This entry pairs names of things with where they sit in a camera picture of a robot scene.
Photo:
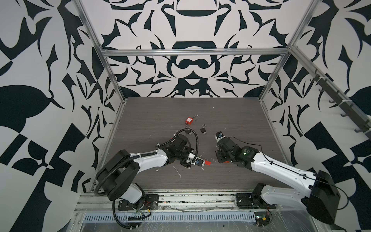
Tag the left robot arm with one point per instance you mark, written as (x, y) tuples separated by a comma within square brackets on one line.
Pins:
[(115, 178)]

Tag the black padlock right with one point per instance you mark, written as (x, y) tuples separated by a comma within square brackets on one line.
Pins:
[(203, 129)]

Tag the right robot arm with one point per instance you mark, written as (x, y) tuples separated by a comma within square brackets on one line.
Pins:
[(315, 193)]

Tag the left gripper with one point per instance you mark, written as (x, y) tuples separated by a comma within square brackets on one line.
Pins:
[(192, 153)]

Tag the white cable duct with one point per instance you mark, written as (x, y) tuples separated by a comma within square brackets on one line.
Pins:
[(191, 217)]

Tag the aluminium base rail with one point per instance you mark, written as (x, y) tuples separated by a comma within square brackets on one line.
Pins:
[(190, 199)]

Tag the grey hook rack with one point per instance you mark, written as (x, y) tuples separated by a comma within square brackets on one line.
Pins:
[(338, 98)]

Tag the aluminium cage frame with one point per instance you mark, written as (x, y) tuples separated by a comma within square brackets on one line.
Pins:
[(171, 60)]

